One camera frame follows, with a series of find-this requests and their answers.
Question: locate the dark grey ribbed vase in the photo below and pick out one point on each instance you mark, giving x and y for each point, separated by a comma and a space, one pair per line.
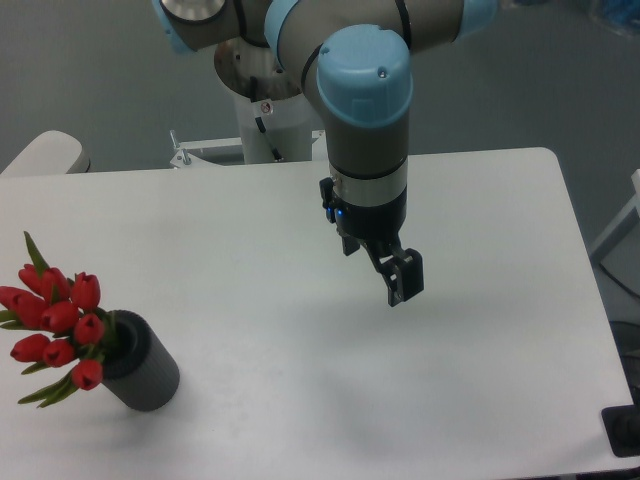
141, 372

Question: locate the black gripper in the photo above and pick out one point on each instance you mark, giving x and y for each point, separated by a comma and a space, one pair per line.
376, 228

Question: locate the white furniture frame right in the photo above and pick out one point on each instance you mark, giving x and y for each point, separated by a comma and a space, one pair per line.
614, 232

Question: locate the white chair back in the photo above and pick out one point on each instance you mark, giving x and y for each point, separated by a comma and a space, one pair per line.
51, 153

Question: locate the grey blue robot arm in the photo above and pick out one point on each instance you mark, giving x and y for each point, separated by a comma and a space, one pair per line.
351, 60

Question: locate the red tulip bouquet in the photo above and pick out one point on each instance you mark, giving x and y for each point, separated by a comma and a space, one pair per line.
65, 326

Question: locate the blue object top right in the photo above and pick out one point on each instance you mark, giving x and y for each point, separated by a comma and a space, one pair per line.
620, 17

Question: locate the black cable port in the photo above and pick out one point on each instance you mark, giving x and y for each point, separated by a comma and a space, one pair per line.
622, 428

